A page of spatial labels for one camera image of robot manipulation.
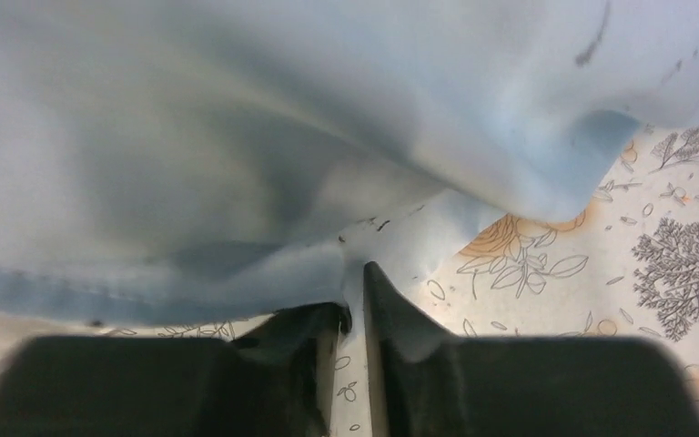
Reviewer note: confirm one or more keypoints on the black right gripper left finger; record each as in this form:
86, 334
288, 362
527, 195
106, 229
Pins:
299, 345

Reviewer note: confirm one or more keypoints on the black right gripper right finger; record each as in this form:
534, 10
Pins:
412, 367

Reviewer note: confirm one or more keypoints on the light blue pillowcase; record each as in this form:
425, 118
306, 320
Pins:
171, 162

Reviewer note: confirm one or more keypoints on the floral patterned bed sheet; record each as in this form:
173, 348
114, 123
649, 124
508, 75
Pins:
627, 266

